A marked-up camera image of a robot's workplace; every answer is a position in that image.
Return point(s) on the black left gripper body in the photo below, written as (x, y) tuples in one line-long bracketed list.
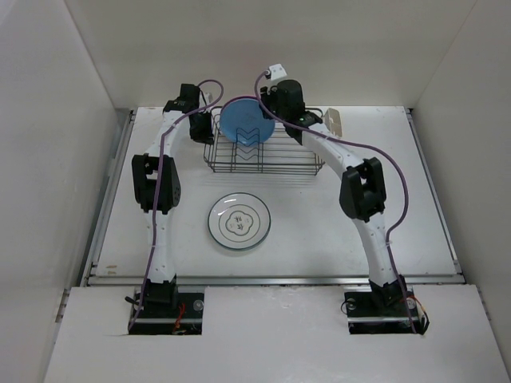
[(201, 131)]

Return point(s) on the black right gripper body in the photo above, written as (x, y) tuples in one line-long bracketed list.
[(269, 97)]

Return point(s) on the blue plate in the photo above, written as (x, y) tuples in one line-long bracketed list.
[(242, 122)]

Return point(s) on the grey wire dish rack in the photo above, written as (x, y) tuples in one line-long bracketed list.
[(280, 154)]

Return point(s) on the white plate green rim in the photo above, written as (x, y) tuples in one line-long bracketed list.
[(239, 221)]

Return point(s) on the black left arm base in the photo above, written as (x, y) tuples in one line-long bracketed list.
[(166, 309)]

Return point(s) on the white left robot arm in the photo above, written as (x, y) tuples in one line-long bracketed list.
[(156, 182)]

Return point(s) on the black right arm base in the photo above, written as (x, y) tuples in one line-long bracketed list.
[(389, 309)]

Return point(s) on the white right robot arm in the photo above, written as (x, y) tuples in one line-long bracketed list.
[(362, 196)]

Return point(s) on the beige wooden piece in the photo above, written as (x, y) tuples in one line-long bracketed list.
[(333, 121)]

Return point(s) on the white foam board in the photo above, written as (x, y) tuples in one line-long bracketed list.
[(275, 334)]

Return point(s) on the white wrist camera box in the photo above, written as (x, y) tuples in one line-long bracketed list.
[(276, 72)]

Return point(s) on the aluminium frame rail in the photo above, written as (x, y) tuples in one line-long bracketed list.
[(311, 241)]

